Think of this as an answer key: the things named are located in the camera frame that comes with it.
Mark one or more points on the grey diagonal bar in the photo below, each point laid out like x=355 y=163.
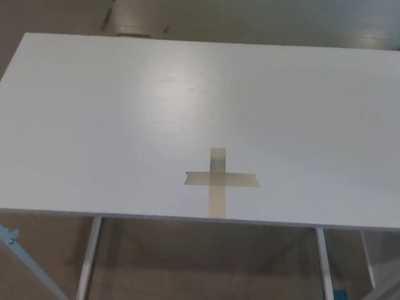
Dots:
x=387 y=292

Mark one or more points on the blue-grey metal stand bar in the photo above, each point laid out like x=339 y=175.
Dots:
x=28 y=262

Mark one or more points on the teal floor marker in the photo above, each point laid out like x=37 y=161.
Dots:
x=340 y=295

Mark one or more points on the white table leg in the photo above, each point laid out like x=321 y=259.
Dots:
x=89 y=259
x=325 y=265
x=368 y=259

